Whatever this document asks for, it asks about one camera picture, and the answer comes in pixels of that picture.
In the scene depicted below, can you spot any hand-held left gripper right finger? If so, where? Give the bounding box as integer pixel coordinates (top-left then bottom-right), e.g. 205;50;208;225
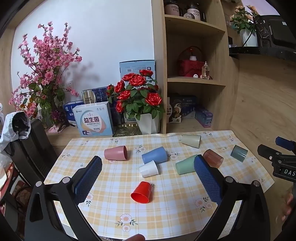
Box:
194;155;271;241

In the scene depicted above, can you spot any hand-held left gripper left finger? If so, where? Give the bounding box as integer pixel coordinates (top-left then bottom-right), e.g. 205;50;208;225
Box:
24;156;103;241

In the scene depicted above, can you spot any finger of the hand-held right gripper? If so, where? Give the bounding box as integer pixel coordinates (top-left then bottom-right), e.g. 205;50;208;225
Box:
257;144;282;161
275;136;296;151

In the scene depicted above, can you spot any translucent brown cup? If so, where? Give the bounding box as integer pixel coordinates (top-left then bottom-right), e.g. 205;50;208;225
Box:
203;149;224;168

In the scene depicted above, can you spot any green cup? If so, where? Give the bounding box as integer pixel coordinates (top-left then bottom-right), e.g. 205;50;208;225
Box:
175;154;199;175

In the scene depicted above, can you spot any grey cup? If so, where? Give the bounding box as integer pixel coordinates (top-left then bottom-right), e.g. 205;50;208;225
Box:
231;145;248;162

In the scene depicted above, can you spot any pink cup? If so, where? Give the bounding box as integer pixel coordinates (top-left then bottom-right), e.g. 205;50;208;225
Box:
104;145;128;161

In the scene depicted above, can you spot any beige cup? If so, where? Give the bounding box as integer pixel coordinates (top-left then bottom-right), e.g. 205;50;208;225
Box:
181;134;201;148

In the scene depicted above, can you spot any red cup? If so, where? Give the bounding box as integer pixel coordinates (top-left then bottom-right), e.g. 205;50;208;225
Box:
131;181;152;204

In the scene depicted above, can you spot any blue cup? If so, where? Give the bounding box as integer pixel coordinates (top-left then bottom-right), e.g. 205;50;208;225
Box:
142;146;168;164

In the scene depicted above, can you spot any white cup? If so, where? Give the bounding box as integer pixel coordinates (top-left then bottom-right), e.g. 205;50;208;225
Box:
139;160;159;178

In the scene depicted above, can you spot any reddish brown cup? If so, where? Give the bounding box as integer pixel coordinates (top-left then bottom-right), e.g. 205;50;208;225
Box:
122;234;146;241

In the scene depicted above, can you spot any person's right hand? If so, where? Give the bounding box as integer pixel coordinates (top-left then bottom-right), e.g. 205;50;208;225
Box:
282;192;295;222

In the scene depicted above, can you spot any yellow checked floral tablecloth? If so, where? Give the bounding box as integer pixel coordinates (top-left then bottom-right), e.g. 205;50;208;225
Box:
43;130;275;240

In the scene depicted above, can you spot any white box blue print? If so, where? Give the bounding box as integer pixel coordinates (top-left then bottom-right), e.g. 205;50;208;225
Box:
72;101;114;137

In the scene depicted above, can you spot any gold foil package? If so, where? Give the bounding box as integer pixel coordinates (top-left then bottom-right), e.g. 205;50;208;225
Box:
113;123;142;137

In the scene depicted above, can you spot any black chair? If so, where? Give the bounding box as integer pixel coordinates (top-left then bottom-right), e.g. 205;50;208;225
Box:
5;118;59;186

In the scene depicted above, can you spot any purple box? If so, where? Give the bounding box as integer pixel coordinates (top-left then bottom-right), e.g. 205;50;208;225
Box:
195;107;213;128

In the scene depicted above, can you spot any blue and white carton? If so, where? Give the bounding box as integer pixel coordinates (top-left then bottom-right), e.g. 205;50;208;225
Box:
63;100;85;127

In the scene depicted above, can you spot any dark snack box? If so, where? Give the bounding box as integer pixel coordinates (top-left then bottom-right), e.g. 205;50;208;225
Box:
167;93;198;124

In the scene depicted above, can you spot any red patterned bag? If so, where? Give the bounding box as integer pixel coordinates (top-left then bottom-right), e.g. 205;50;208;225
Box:
0;162;33;227

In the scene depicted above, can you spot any dark blue tumbler box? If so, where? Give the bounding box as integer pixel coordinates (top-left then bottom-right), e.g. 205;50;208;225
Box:
81;86;116;103

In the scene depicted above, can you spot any red rose plant white pot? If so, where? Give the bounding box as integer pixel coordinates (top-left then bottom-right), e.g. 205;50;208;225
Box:
106;69;163;135

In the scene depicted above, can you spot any white garment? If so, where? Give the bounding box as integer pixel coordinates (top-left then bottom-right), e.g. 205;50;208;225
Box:
0;111;32;144

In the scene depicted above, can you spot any glass perfume bottle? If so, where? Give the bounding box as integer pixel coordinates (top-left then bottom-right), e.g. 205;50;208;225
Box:
202;61;210;79

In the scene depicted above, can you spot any black monitor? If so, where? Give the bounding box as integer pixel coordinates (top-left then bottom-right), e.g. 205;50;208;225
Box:
229;14;296;61

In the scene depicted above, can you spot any red basket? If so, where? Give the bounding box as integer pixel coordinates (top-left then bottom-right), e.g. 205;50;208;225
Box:
177;46;205;77

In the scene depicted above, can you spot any pink blossom plant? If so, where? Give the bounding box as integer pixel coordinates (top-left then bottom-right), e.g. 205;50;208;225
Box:
9;21;83;130

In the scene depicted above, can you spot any light blue tall box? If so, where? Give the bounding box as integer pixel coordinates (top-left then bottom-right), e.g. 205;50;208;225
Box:
119;60;156;81

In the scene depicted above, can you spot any pink rose plant white pot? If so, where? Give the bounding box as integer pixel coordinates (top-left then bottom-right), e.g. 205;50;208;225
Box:
230;5;261;47

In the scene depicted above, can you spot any wooden shelf unit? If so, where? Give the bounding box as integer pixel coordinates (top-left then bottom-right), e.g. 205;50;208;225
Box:
151;0;241;135

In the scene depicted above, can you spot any white mug dark lid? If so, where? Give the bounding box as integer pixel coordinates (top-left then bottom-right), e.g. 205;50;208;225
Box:
183;3;206;23

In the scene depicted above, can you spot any dark mug pink band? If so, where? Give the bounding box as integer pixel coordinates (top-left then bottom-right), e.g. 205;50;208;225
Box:
164;0;181;16

